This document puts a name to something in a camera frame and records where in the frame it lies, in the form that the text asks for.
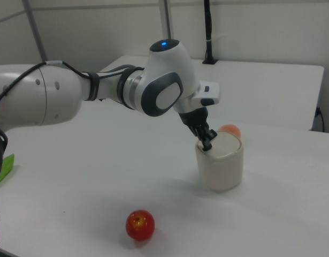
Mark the grey aluminium frame post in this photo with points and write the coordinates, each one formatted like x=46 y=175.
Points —
x=37 y=34
x=168 y=18

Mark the beige garbage bin body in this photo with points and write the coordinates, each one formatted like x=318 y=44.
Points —
x=223 y=174

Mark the white table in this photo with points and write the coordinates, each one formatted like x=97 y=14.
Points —
x=260 y=91

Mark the red apple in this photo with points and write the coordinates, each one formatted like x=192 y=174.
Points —
x=140 y=225

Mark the orange peach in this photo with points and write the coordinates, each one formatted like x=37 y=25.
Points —
x=231 y=129

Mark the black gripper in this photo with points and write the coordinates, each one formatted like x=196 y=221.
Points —
x=195 y=117

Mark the beige garbage bin lid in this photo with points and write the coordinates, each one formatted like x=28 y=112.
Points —
x=225 y=146

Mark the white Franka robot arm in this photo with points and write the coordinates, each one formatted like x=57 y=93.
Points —
x=73 y=88

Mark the green plastic vegetable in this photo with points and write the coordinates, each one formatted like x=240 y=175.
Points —
x=7 y=166

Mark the black pole with base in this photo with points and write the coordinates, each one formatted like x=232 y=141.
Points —
x=208 y=32

